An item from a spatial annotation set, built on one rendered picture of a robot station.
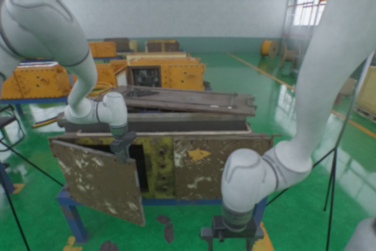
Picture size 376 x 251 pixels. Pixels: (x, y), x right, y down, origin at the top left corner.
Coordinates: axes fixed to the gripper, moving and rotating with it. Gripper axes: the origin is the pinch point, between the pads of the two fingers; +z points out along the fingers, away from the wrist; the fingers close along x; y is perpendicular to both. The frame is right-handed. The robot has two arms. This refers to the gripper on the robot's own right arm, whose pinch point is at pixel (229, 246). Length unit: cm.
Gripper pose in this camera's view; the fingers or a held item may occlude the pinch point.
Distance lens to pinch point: 78.3
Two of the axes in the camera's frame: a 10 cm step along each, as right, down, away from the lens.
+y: -0.1, 4.6, -8.9
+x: 10.0, 0.0, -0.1
